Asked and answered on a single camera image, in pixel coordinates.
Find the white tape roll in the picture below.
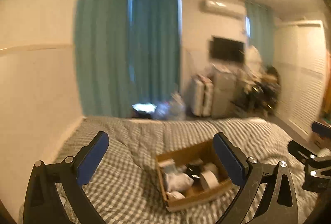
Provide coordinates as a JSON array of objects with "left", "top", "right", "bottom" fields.
[{"left": 199, "top": 170, "right": 219, "bottom": 190}]

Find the black round container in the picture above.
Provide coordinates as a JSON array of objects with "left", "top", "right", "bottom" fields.
[{"left": 184, "top": 163, "right": 204, "bottom": 181}]

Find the white sock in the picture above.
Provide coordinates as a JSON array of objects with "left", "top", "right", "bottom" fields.
[
  {"left": 166, "top": 191, "right": 185, "bottom": 201},
  {"left": 164, "top": 173, "right": 194, "bottom": 192}
]

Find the blue white tissue pack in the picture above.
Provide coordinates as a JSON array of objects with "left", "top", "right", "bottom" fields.
[{"left": 158, "top": 159, "right": 176, "bottom": 173}]

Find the brown cardboard box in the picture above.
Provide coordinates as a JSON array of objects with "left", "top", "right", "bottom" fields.
[{"left": 156, "top": 139, "right": 233, "bottom": 212}]

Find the black bags pile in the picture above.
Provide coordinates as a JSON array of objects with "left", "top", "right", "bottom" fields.
[{"left": 231, "top": 65, "right": 281, "bottom": 116}]

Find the white louvred wardrobe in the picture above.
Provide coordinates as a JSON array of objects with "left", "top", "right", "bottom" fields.
[{"left": 273, "top": 20, "right": 327, "bottom": 139}]

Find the clear water jug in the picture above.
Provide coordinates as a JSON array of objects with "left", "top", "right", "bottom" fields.
[{"left": 168, "top": 92, "right": 186, "bottom": 121}]

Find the grey checked duvet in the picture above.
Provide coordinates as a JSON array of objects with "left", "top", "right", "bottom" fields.
[{"left": 55, "top": 117, "right": 317, "bottom": 223}]

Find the grey mini fridge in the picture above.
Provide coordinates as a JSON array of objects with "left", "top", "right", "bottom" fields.
[{"left": 211, "top": 67, "right": 237, "bottom": 119}]

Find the white suitcase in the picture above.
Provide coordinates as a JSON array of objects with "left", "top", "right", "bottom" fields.
[{"left": 191, "top": 75, "right": 214, "bottom": 117}]

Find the white oval mirror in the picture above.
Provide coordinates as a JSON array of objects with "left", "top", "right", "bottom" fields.
[{"left": 245, "top": 45, "right": 263, "bottom": 78}]

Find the clear plastic bag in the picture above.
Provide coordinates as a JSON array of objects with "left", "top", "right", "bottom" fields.
[{"left": 153, "top": 102, "right": 171, "bottom": 121}]

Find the teal curtain right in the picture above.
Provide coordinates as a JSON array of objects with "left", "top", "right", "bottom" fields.
[{"left": 245, "top": 0, "right": 275, "bottom": 66}]

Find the teal curtain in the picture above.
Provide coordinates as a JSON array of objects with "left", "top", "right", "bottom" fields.
[
  {"left": 74, "top": 0, "right": 181, "bottom": 117},
  {"left": 245, "top": 0, "right": 275, "bottom": 66}
]

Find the white air conditioner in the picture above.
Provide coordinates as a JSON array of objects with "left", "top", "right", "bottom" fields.
[{"left": 203, "top": 0, "right": 246, "bottom": 19}]

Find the teal curtain left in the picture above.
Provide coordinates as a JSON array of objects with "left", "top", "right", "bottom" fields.
[{"left": 74, "top": 0, "right": 181, "bottom": 117}]

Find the black wall television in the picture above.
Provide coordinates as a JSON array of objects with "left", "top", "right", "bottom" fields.
[{"left": 209, "top": 36, "right": 245, "bottom": 64}]

